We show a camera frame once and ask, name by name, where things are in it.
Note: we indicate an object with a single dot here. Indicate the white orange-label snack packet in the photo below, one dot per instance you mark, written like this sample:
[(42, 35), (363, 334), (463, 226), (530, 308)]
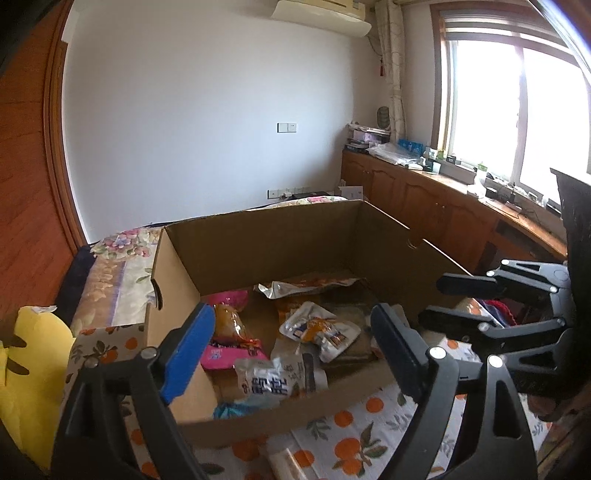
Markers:
[(323, 330)]

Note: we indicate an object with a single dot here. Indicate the small clear white packet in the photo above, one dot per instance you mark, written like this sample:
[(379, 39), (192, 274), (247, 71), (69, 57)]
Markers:
[(284, 464)]

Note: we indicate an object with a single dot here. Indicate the brown cardboard box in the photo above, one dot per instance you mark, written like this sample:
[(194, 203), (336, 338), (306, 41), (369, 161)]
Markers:
[(286, 240)]

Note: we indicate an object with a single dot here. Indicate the red hanging tassel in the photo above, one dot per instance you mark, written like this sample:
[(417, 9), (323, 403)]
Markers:
[(381, 67)]

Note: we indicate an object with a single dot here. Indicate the clear plastic bag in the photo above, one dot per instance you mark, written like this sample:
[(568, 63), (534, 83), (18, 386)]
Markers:
[(395, 154)]

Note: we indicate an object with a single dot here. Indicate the stack of books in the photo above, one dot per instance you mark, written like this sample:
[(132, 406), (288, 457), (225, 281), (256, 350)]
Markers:
[(367, 138)]

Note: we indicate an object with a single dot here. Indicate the dark blue bed sheet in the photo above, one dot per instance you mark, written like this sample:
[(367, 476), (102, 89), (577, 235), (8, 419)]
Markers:
[(76, 286)]

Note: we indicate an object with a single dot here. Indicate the white paper box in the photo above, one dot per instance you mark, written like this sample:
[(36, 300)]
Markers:
[(351, 192)]

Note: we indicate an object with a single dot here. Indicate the pink snack packet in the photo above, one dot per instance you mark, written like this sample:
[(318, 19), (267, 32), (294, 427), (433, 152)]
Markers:
[(226, 327)]

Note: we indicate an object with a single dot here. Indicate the long wooden cabinet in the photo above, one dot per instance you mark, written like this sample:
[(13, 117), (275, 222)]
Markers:
[(415, 198)]

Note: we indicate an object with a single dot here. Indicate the white wall power outlets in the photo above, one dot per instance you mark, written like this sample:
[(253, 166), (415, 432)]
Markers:
[(288, 191)]

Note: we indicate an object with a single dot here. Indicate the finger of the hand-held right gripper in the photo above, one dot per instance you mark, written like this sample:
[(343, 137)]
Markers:
[(457, 321), (471, 284)]

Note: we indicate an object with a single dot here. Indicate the light blue snack packet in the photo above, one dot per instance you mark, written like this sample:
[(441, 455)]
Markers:
[(244, 408)]

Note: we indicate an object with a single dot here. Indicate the yellow plush toy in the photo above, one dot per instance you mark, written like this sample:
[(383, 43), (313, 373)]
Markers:
[(27, 369)]

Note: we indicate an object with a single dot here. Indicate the oval hand fan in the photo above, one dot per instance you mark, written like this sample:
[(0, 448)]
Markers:
[(383, 117)]

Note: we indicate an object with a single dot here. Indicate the silver dark-print snack packet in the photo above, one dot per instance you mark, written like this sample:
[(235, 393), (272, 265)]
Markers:
[(277, 378)]

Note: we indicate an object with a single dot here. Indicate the orange fruit print blanket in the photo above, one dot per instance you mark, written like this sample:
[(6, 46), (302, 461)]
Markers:
[(351, 443)]

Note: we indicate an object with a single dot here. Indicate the reddish wooden wardrobe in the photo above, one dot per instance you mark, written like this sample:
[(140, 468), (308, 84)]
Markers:
[(32, 161)]

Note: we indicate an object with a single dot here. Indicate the silver brown snack packet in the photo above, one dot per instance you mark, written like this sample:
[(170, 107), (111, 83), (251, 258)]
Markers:
[(304, 286)]

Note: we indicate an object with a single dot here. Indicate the white air conditioner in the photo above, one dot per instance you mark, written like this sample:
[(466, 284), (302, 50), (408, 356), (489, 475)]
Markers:
[(318, 14)]

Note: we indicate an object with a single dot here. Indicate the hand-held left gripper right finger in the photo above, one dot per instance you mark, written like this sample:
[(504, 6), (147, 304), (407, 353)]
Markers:
[(392, 350)]

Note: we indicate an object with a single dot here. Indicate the white wall switch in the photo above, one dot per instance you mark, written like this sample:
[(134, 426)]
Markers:
[(287, 127)]

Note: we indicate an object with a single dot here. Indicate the black device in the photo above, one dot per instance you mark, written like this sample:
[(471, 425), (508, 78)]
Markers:
[(503, 194)]

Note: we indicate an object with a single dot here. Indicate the patterned beige curtain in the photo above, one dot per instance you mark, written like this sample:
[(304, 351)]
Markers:
[(392, 69)]

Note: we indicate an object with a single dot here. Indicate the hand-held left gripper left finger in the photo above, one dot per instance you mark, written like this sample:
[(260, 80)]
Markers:
[(189, 355)]

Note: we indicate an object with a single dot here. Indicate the row of blue boxes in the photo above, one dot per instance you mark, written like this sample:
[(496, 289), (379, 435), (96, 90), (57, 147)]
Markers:
[(411, 146)]

